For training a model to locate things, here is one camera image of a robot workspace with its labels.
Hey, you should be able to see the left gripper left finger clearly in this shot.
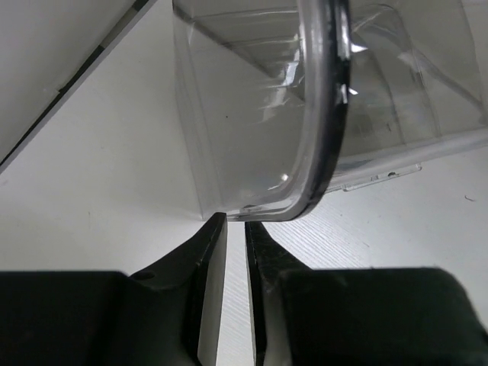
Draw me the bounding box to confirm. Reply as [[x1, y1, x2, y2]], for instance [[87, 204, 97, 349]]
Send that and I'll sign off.
[[127, 213, 227, 365]]

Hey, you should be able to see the clear acrylic drawer organizer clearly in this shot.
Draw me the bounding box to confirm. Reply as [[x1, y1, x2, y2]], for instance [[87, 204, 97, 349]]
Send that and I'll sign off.
[[172, 1, 487, 222]]

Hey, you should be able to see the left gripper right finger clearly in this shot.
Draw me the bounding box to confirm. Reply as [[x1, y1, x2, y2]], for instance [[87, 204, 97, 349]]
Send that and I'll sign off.
[[245, 222, 366, 365]]

